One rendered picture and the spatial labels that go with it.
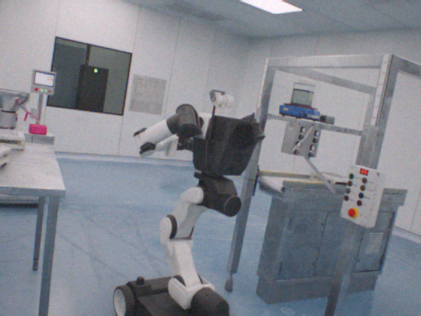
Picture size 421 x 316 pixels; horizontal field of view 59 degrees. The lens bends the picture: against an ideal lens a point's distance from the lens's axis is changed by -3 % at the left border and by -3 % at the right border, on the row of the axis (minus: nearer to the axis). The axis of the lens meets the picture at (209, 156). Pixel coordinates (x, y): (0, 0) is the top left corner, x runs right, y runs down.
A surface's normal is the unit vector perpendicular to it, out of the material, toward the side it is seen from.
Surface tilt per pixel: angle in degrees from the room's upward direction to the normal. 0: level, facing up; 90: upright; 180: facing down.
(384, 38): 90
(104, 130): 90
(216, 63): 90
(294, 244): 90
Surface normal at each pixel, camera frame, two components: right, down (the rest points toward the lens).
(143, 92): 0.55, 0.21
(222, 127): -0.79, -0.05
